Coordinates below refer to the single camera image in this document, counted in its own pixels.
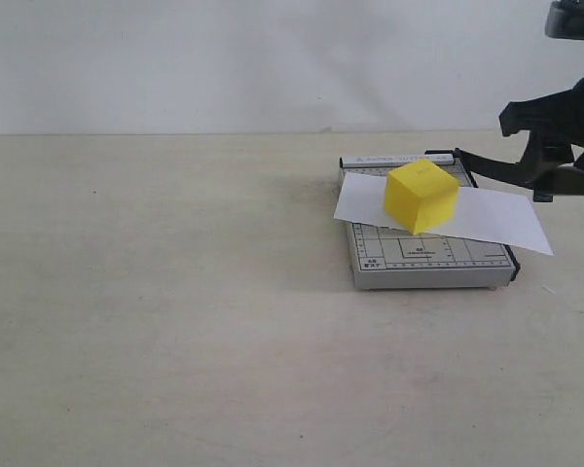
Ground yellow foam cube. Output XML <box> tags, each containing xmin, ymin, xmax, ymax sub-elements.
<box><xmin>383</xmin><ymin>159</ymin><xmax>460</xmax><ymax>234</ymax></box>

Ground grey paper cutter base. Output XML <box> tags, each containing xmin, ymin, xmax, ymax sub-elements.
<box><xmin>338</xmin><ymin>152</ymin><xmax>522</xmax><ymax>293</ymax></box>

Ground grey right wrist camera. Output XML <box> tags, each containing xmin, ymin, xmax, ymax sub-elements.
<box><xmin>544</xmin><ymin>0</ymin><xmax>584</xmax><ymax>41</ymax></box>

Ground white paper sheet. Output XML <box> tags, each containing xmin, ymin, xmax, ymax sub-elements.
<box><xmin>334</xmin><ymin>172</ymin><xmax>553</xmax><ymax>256</ymax></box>

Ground black cutter blade arm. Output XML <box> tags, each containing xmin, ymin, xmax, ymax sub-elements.
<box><xmin>424</xmin><ymin>148</ymin><xmax>584</xmax><ymax>202</ymax></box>

